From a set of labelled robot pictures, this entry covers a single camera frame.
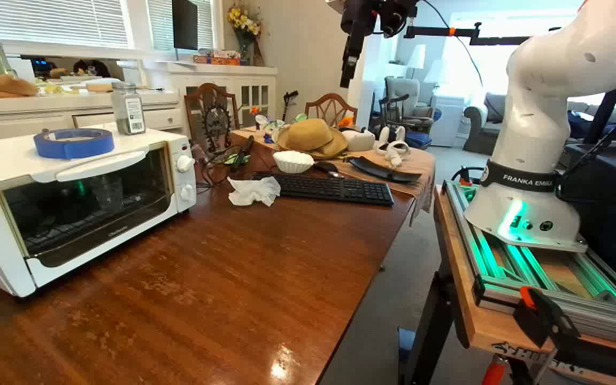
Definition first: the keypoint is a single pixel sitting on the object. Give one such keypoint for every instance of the grey armchair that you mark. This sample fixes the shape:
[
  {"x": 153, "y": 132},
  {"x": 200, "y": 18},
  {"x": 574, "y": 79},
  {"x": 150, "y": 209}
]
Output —
[{"x": 483, "y": 125}]

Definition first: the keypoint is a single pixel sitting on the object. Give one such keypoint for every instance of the black computer keyboard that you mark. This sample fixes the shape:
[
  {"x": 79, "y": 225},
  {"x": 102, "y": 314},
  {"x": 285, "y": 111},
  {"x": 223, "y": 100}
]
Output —
[{"x": 337, "y": 189}]

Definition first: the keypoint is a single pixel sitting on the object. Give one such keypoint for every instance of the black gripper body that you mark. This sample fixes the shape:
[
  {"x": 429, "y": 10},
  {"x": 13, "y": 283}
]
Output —
[{"x": 358, "y": 18}]

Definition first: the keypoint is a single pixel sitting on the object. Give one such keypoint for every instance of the flat black case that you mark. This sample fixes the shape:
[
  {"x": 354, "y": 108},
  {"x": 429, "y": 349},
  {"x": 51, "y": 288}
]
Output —
[{"x": 386, "y": 171}]

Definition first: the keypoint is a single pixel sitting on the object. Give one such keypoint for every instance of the blue tape roll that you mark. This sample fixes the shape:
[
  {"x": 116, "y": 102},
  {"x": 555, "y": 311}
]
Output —
[{"x": 73, "y": 149}]

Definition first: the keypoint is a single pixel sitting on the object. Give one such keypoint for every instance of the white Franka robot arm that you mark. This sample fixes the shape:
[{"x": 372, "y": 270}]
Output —
[{"x": 556, "y": 85}]

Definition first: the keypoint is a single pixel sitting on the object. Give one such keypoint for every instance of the crumpled white tissue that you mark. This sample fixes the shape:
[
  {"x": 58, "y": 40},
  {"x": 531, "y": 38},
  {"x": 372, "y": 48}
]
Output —
[{"x": 255, "y": 191}]

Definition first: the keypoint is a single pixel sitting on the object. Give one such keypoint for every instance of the white fluted bowl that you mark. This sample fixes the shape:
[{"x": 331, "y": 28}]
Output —
[{"x": 294, "y": 162}]

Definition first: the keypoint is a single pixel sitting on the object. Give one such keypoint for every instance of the clear glass jar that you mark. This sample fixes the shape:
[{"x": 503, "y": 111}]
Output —
[{"x": 129, "y": 110}]

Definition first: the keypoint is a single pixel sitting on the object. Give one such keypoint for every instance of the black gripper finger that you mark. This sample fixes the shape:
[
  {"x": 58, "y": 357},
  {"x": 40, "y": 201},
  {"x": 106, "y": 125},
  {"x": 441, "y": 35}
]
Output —
[
  {"x": 361, "y": 50},
  {"x": 348, "y": 65}
]

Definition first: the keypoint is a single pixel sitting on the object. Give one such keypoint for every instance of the white cabinet with glass doors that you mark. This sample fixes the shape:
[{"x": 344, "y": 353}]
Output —
[{"x": 251, "y": 89}]

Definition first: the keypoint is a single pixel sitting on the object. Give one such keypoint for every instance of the black monitor screen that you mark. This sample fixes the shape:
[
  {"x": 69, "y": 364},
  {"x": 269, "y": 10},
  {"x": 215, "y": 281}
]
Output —
[{"x": 184, "y": 21}]

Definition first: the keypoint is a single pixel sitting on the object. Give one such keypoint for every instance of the workbench with aluminium rails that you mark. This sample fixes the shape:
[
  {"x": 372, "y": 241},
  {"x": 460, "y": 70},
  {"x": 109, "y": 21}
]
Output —
[{"x": 536, "y": 285}]

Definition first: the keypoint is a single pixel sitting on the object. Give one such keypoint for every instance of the yellow flowers in vase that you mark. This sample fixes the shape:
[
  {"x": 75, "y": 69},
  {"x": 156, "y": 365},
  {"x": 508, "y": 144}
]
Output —
[{"x": 244, "y": 32}]

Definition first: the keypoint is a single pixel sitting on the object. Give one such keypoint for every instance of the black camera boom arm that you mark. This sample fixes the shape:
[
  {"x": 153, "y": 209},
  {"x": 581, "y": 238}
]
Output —
[{"x": 464, "y": 32}]

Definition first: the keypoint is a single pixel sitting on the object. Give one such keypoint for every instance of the ornate dark wooden chair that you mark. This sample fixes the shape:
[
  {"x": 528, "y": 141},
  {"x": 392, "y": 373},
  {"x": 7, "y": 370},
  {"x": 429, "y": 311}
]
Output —
[{"x": 213, "y": 117}]

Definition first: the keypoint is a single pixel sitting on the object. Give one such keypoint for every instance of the brown wooden chair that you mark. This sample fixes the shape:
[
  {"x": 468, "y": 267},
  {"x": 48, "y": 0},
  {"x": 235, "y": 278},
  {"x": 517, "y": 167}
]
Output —
[{"x": 331, "y": 108}]

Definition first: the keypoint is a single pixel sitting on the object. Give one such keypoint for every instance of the white handheld controllers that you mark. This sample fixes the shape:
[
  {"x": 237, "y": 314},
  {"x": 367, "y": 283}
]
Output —
[{"x": 396, "y": 149}]

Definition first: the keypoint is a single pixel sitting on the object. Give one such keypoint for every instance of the brown stuffed toy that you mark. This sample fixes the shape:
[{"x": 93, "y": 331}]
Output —
[{"x": 308, "y": 134}]

